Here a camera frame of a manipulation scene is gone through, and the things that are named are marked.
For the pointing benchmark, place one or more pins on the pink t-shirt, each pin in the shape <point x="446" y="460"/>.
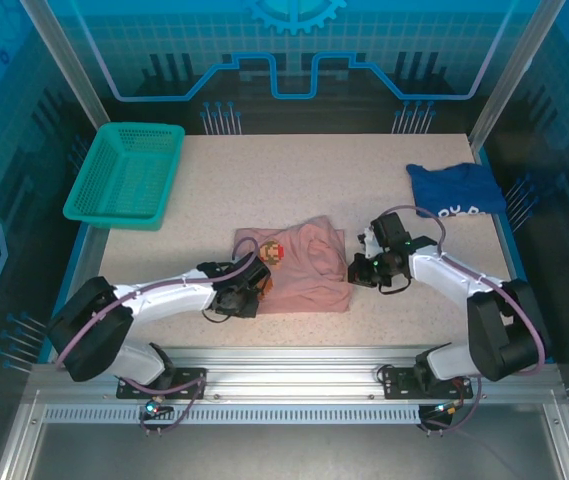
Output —
<point x="309" y="290"/>

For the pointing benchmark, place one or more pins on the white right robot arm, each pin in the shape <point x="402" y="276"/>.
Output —
<point x="444" y="272"/>

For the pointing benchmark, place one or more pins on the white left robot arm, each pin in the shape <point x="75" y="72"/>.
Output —
<point x="174" y="302"/>

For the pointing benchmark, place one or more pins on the blue t-shirt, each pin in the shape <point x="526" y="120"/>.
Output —
<point x="459" y="190"/>

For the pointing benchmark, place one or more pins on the small LED connector board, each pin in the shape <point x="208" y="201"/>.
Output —
<point x="444" y="408"/>
<point x="153" y="407"/>

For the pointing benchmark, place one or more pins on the green plastic basket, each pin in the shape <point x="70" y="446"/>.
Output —
<point x="124" y="175"/>

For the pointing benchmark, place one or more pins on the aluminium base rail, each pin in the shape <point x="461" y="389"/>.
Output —
<point x="289" y="370"/>

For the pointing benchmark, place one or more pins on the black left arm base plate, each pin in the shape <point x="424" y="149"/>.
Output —
<point x="189" y="382"/>

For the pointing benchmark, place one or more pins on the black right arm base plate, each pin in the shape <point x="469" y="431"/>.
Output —
<point x="399" y="382"/>

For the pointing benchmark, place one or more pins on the aluminium frame post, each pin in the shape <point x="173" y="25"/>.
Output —
<point x="71" y="65"/>
<point x="513" y="65"/>

